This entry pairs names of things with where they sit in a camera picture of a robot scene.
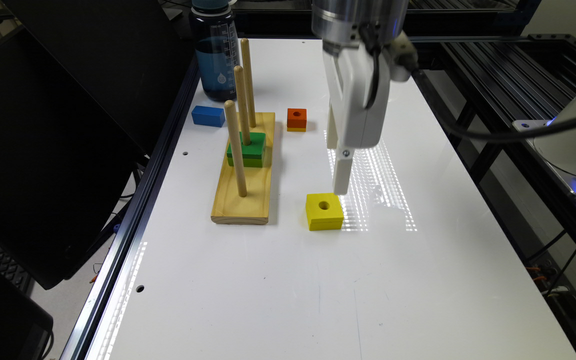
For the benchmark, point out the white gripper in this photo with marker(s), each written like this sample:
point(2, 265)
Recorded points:
point(358, 98)

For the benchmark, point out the yellow square block with hole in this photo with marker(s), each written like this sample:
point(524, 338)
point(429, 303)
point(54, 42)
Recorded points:
point(324, 212)

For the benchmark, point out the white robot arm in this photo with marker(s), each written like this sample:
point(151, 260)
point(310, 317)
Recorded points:
point(377, 24)

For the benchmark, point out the orange block with hole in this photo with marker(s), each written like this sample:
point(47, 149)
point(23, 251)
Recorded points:
point(296, 119)

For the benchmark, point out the green block on peg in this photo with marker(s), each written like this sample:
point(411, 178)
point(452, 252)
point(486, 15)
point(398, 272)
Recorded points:
point(254, 154)

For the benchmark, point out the blue rectangular block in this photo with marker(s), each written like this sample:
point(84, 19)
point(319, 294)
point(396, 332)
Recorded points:
point(208, 116)

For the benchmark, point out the front wooden peg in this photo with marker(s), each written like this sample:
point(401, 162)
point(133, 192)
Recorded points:
point(235, 146)

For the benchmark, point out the wooden peg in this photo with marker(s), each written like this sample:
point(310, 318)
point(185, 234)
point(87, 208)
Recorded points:
point(235, 146)
point(248, 83)
point(242, 104)

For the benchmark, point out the middle wooden peg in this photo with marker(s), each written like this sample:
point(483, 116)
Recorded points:
point(242, 104)

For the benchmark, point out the wooden peg board base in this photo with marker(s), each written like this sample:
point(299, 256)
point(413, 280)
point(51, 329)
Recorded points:
point(253, 209)

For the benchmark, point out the rear wooden peg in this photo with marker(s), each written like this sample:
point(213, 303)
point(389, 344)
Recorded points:
point(248, 83)

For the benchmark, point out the dark blue water bottle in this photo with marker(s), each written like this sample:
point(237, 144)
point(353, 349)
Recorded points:
point(216, 45)

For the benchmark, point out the black monitor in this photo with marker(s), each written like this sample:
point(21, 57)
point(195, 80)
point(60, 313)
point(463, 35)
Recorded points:
point(86, 87)

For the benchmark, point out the black keyboard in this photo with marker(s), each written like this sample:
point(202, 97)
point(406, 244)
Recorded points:
point(11, 270)

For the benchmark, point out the black aluminium frame rail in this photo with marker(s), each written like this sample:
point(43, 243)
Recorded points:
point(116, 282)

